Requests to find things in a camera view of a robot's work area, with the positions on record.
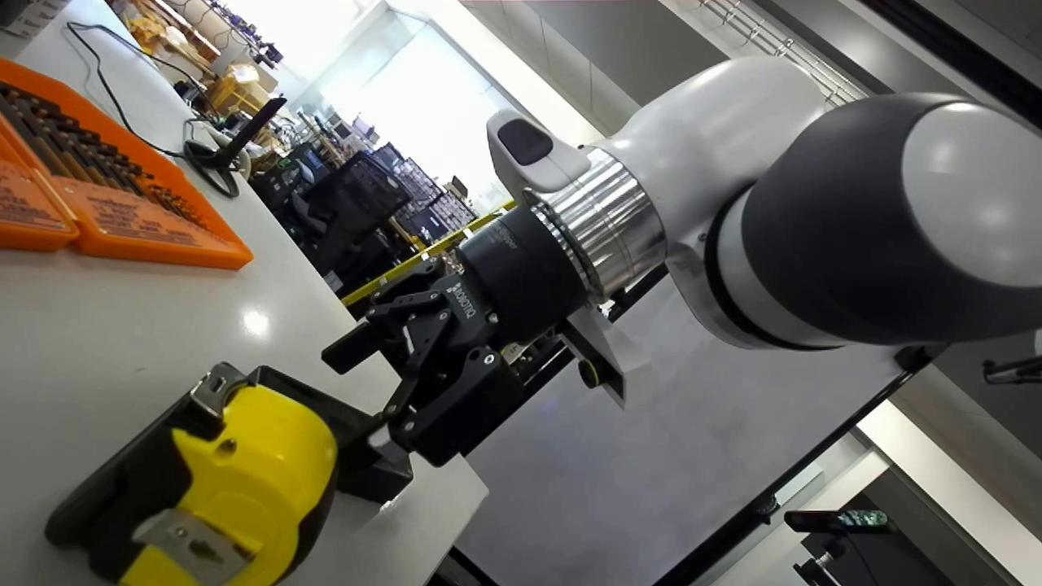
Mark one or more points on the orange drill bit case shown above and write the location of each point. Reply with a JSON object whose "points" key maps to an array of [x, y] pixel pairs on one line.
{"points": [[140, 222]]}

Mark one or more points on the whiteboard with black frame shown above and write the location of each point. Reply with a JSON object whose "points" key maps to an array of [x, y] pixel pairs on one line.
{"points": [[651, 488]]}

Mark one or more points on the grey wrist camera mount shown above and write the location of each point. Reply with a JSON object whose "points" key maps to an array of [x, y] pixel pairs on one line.
{"points": [[597, 353]]}

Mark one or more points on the dark storage shelf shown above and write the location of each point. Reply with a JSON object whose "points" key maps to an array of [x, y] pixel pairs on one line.
{"points": [[345, 207]]}

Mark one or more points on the black desk stand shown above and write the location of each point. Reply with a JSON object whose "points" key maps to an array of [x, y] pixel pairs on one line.
{"points": [[233, 135]]}

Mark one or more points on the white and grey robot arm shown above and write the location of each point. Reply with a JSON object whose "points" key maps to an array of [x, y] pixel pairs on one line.
{"points": [[869, 217]]}

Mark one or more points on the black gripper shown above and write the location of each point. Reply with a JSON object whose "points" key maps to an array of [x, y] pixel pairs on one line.
{"points": [[521, 276]]}

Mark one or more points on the yellow ladder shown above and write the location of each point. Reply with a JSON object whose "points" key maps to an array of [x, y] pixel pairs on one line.
{"points": [[412, 262]]}

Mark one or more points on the black machine with green label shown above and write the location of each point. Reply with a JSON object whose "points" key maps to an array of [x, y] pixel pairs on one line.
{"points": [[869, 556]]}

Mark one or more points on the yellow and black tape measure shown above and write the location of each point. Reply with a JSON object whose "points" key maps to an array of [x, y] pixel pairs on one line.
{"points": [[263, 456]]}

